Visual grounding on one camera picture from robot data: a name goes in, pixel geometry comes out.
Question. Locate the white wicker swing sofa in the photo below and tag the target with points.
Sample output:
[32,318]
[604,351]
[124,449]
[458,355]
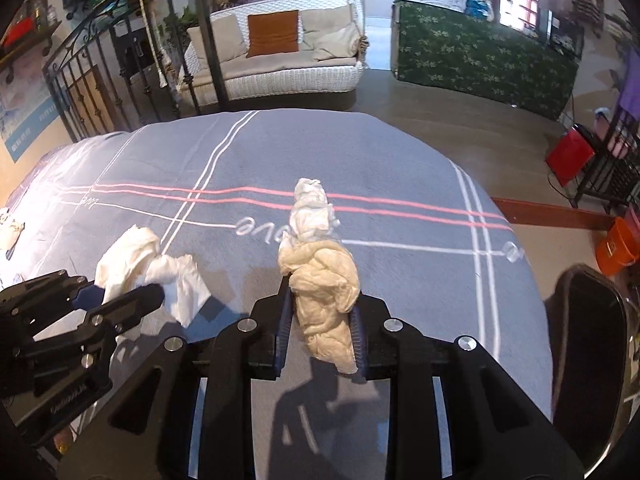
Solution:
[280,77]

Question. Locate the purple cloth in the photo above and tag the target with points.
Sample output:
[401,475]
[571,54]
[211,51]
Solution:
[631,85]

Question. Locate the grey striped tablecloth table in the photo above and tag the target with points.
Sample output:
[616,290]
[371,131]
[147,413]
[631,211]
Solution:
[350,160]

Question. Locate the blue wall sign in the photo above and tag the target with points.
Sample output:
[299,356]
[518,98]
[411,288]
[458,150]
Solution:
[30,115]

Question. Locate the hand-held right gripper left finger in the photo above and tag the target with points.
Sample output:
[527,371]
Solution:
[283,332]

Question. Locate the orange bucket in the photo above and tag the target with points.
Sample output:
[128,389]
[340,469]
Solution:
[620,250]

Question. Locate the black iron stair railing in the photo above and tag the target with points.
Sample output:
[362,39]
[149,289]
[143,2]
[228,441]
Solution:
[100,85]

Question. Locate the green patterned board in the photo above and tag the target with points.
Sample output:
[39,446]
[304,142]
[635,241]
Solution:
[475,55]

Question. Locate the beige cushion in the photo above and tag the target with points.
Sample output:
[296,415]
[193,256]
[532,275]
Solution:
[332,32]
[217,37]

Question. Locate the brown cushion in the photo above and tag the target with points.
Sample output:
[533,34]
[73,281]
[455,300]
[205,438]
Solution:
[272,34]

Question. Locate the blue bag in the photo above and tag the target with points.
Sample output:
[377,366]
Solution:
[477,10]

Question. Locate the black lined trash bin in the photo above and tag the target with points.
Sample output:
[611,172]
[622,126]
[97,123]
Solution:
[590,340]

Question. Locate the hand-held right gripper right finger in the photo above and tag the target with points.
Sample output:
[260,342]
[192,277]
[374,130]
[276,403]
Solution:
[356,342]

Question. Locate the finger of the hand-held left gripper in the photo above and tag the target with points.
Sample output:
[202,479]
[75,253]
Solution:
[87,297]
[135,300]

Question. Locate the beige tissue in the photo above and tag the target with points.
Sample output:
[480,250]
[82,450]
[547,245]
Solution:
[320,270]

